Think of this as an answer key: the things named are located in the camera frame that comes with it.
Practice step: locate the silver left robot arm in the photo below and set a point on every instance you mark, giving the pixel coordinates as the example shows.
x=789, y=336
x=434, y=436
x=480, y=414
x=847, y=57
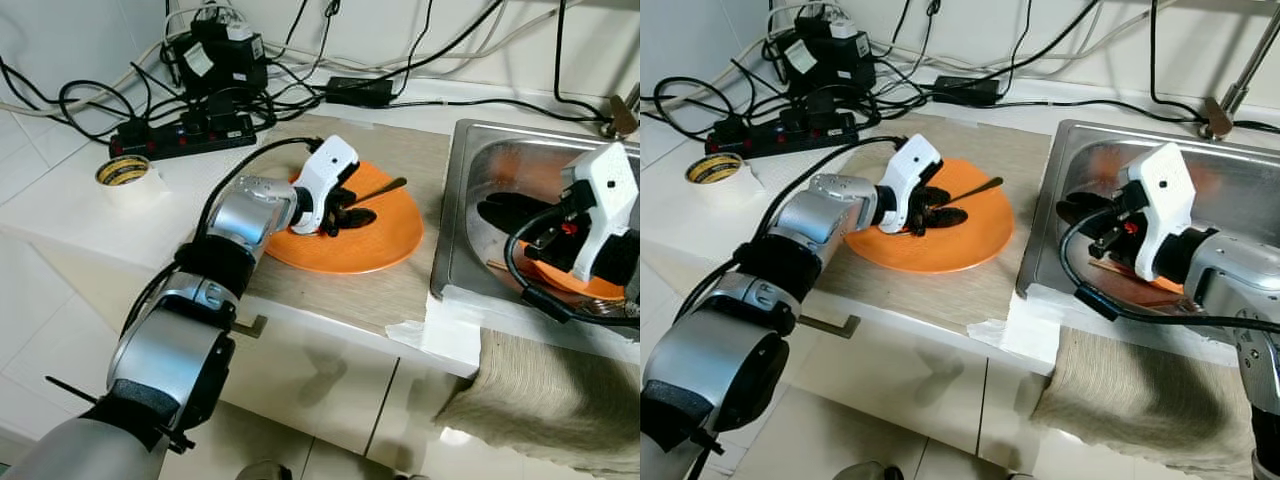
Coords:
x=820, y=215
x=240, y=215

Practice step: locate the black power adapter brick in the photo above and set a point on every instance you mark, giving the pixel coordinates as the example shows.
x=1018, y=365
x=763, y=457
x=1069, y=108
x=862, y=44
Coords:
x=358, y=92
x=966, y=91

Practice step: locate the orange plastic bowl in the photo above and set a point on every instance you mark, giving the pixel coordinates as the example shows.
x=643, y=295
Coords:
x=590, y=290
x=1165, y=285

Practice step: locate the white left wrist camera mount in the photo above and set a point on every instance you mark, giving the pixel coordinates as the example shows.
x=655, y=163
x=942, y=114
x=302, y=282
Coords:
x=915, y=165
x=330, y=165

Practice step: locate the white paper sheet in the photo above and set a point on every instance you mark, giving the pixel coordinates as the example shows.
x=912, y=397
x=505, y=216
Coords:
x=1030, y=330
x=445, y=335

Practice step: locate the wooden chopstick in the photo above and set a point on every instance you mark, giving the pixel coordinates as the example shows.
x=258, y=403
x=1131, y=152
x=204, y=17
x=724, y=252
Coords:
x=1100, y=266
x=505, y=270
x=1105, y=270
x=500, y=266

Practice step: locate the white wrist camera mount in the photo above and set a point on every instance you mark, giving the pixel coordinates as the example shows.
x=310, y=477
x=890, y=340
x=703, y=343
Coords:
x=1165, y=195
x=605, y=195
x=330, y=165
x=915, y=165

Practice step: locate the metal faucet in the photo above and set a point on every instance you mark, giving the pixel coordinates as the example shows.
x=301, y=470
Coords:
x=1220, y=118
x=622, y=118

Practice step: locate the black battery charger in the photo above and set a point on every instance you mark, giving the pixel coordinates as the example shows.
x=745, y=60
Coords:
x=220, y=60
x=828, y=58

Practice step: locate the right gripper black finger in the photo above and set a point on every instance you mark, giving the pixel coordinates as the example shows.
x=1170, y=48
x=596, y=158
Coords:
x=1098, y=201
x=525, y=205
x=1098, y=219
x=525, y=226

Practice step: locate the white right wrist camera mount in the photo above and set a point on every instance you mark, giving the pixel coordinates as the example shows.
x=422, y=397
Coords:
x=1165, y=195
x=605, y=195

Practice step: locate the black power strip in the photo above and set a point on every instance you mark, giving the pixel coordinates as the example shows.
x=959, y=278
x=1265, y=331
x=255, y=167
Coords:
x=780, y=135
x=180, y=138

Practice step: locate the stainless steel sink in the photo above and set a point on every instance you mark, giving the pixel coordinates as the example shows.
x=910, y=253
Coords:
x=520, y=160
x=1240, y=190

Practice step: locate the beige cloth counter mat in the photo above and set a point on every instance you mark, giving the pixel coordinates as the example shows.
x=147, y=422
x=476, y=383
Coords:
x=330, y=300
x=920, y=300

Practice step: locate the cream cabinet door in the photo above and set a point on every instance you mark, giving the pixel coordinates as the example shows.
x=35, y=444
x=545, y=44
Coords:
x=1000, y=420
x=900, y=390
x=320, y=385
x=410, y=420

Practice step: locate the beige hanging towel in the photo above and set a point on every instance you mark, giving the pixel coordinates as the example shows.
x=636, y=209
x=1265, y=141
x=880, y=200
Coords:
x=1120, y=400
x=540, y=400

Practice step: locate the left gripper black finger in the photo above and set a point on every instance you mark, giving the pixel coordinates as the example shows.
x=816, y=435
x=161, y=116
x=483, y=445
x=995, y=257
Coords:
x=354, y=197
x=946, y=218
x=358, y=218
x=938, y=197

